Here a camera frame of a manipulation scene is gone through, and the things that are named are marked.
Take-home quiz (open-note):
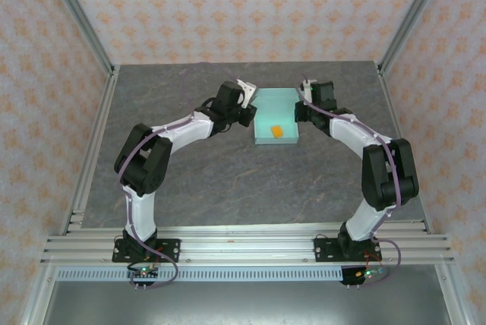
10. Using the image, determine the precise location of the aluminium side rail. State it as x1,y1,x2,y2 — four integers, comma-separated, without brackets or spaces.
377,63,434,234
60,65,122,235

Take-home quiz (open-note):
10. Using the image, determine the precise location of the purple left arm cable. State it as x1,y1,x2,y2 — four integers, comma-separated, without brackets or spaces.
115,62,248,289

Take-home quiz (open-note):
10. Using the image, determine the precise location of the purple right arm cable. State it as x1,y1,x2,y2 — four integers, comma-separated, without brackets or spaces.
299,72,406,289

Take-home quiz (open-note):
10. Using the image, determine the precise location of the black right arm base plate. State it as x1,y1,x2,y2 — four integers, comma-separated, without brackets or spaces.
314,236,383,263

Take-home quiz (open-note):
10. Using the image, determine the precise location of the aluminium corner post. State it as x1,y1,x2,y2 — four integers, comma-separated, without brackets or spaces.
39,0,117,77
377,0,455,75

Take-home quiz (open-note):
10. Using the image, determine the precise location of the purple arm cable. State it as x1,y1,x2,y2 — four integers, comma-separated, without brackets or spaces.
299,72,406,289
115,62,248,289

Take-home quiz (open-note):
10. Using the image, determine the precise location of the aluminium mounting rail beam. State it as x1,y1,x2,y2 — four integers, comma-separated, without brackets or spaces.
40,219,456,265

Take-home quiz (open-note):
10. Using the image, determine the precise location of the light teal paper box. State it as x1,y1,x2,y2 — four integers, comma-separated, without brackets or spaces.
251,87,301,147

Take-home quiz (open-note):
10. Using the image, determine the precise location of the grey metal lower shelf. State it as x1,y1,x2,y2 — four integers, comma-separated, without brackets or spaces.
22,263,470,325

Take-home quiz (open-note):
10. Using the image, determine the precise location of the grey slotted cable duct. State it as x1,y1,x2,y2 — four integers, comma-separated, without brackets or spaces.
56,267,345,282

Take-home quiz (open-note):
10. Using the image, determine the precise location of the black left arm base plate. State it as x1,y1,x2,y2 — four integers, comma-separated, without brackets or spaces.
112,238,181,263

